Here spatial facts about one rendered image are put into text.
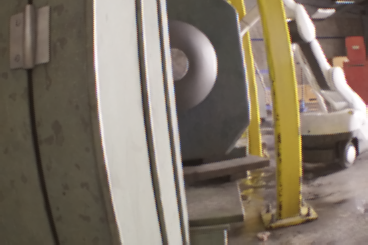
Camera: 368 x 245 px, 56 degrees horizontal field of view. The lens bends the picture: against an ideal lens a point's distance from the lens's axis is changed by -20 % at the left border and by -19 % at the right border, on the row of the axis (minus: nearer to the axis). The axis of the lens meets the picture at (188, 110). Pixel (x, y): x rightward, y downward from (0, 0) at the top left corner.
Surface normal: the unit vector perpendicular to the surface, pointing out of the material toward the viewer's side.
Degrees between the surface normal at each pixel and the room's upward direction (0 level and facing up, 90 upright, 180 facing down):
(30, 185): 90
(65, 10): 90
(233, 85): 90
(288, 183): 90
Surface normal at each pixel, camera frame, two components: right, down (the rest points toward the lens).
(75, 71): -0.07, 0.04
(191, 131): 0.28, 0.00
